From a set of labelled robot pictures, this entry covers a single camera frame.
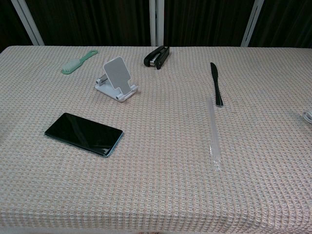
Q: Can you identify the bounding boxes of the green brush with white bristles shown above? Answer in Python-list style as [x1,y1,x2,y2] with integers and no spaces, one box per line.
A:
[61,49,99,75]

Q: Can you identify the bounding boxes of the dark curtain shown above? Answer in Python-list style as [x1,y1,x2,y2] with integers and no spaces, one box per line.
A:
[0,0,312,54]

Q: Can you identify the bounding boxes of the black plastic knife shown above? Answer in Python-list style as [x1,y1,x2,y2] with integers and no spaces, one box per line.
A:
[210,62,224,107]

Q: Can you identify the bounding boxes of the clear plastic wrapped straw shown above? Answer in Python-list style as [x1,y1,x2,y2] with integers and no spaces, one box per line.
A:
[206,97,222,172]

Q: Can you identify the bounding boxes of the white cable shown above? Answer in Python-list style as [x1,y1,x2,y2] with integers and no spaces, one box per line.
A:
[302,109,312,126]

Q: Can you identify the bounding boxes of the white metal frame post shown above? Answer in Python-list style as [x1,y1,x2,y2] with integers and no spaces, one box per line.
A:
[10,0,45,46]
[240,0,265,47]
[149,0,165,47]

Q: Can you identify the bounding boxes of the black stapler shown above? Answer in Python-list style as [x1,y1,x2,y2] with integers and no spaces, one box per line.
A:
[143,45,171,70]

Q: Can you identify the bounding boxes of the white folding phone stand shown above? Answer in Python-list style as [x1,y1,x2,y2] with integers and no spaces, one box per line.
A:
[94,56,138,103]

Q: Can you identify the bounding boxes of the beige waffle-weave tablecloth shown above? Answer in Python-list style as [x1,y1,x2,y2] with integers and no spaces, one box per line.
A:
[0,45,312,234]

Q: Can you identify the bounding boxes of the black smartphone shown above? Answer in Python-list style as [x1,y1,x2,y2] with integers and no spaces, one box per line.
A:
[44,112,124,158]

